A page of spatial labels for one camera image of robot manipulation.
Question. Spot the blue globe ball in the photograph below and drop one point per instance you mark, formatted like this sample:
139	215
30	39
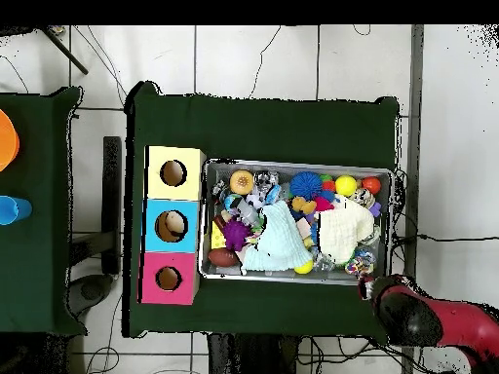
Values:
232	201

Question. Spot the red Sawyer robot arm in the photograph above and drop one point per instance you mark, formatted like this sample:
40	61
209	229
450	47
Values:
468	327

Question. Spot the orange smooth ball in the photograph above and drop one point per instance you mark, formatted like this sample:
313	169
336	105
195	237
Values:
371	185

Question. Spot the brown toy football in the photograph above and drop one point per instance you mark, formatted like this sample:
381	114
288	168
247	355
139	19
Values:
223	257

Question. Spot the shallow metal mesh bin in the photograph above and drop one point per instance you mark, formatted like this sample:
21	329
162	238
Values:
280	166

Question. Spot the yellow smooth ball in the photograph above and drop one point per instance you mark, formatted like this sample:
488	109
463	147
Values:
346	186

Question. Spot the toy burger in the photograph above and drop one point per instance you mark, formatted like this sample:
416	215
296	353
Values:
241	182

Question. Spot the orange plastic object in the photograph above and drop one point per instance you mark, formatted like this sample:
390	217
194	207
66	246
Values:
7	140

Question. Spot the black rod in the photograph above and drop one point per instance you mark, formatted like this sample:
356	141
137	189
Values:
66	52

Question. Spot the purple spiky ball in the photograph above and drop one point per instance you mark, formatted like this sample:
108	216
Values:
235	233

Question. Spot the light blue muslin cloth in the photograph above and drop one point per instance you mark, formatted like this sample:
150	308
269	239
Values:
278	241

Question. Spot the grey round base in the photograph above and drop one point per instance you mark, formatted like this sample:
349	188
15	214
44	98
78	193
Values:
91	290

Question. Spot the black flat panel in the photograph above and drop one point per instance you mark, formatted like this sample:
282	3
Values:
112	202

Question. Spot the multicoloured knotted cloth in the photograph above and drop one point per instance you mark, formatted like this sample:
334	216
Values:
360	265

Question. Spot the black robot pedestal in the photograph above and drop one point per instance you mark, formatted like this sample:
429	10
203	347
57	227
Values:
249	358

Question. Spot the large blue spiky ball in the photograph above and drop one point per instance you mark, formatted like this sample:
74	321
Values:
306	186

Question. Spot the blue plastic cup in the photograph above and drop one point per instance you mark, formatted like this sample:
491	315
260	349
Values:
13	210

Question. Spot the dark green table cloth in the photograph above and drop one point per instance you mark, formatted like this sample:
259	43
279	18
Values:
35	253
253	128

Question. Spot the yellow cheese toy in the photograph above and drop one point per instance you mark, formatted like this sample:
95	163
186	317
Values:
217	239

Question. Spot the cream muslin cloth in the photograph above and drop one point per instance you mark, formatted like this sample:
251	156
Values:
343	230

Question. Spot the wooden box with three holes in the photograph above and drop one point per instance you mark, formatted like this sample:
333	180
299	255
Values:
191	175

